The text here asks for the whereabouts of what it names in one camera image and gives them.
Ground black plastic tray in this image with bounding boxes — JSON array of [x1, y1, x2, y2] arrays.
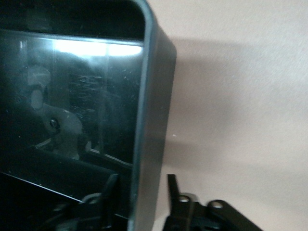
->
[[0, 0, 178, 231]]

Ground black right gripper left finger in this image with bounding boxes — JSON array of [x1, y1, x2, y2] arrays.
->
[[55, 173, 120, 231]]

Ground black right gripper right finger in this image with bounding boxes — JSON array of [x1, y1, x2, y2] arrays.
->
[[163, 173, 263, 231]]

